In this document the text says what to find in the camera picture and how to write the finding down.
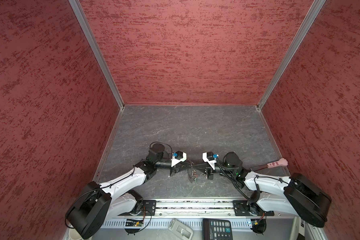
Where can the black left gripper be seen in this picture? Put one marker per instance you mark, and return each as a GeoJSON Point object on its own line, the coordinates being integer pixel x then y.
{"type": "Point", "coordinates": [177, 169]}

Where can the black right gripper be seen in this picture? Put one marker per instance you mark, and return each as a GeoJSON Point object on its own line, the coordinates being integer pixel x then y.
{"type": "Point", "coordinates": [208, 170]}

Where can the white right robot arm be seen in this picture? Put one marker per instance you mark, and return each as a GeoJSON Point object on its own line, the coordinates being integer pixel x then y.
{"type": "Point", "coordinates": [295, 195]}

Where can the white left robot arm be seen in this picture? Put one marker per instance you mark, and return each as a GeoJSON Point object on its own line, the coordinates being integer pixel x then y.
{"type": "Point", "coordinates": [99, 202]}

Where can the black desk calculator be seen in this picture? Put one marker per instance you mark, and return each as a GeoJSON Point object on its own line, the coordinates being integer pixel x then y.
{"type": "Point", "coordinates": [214, 229]}

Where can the grey plastic device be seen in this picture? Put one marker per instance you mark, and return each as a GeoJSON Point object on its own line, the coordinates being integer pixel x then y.
{"type": "Point", "coordinates": [180, 230]}

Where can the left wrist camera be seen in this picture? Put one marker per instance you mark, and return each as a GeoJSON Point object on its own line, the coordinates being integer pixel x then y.
{"type": "Point", "coordinates": [178, 157]}

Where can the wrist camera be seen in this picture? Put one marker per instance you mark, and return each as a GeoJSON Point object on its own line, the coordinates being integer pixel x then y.
{"type": "Point", "coordinates": [178, 157]}
{"type": "Point", "coordinates": [210, 158]}

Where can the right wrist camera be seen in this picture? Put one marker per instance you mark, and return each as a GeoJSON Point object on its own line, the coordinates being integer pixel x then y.
{"type": "Point", "coordinates": [210, 158]}

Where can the aluminium mounting rail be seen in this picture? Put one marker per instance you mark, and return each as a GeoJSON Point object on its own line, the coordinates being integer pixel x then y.
{"type": "Point", "coordinates": [195, 207]}

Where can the pink handled knife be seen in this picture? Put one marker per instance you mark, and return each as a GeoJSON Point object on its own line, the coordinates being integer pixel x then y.
{"type": "Point", "coordinates": [280, 163]}

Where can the aluminium corner post left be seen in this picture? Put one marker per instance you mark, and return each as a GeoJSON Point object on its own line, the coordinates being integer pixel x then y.
{"type": "Point", "coordinates": [85, 26]}

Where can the aluminium corner post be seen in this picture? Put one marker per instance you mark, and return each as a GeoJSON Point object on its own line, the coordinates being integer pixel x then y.
{"type": "Point", "coordinates": [85, 26]}
{"type": "Point", "coordinates": [306, 24]}

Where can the aluminium corner post right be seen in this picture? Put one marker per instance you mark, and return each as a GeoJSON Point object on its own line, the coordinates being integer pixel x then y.
{"type": "Point", "coordinates": [306, 24]}

